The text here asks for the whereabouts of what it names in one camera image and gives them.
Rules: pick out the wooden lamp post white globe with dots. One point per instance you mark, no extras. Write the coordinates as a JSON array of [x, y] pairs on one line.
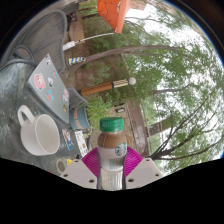
[[96, 88]]

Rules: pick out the tan tape roll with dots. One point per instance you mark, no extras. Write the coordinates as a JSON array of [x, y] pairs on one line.
[[57, 165]]

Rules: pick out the white ceramic mug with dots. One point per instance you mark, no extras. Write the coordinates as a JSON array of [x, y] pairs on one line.
[[30, 136]]

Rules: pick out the small yellow packet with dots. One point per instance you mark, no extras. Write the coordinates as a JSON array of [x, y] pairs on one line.
[[69, 162]]

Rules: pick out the tall leaning green tree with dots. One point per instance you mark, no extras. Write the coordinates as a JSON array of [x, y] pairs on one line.
[[133, 50]]

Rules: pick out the orange patio umbrella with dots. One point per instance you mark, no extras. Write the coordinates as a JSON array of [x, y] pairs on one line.
[[115, 11]]

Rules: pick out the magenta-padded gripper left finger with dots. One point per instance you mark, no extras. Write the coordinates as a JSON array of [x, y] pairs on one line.
[[78, 172]]

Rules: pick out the dark-trunked branching green tree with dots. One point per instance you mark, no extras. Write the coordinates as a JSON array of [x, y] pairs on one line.
[[186, 133]]

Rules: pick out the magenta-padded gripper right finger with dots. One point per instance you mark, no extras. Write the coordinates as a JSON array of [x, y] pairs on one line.
[[145, 172]]

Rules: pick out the green plant in blue pot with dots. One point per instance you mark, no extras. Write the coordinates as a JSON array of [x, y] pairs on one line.
[[78, 118]]

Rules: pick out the grey laptop with stickers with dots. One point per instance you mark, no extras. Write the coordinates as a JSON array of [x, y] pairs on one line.
[[50, 86]]

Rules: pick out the blue yellow striped cone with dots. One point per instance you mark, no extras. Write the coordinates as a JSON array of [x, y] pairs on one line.
[[76, 60]]

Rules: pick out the colourful sticker card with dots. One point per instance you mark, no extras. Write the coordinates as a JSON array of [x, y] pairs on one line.
[[67, 139]]

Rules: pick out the green-capped coffee drink bottle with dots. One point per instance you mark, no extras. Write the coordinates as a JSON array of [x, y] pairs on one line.
[[112, 150]]

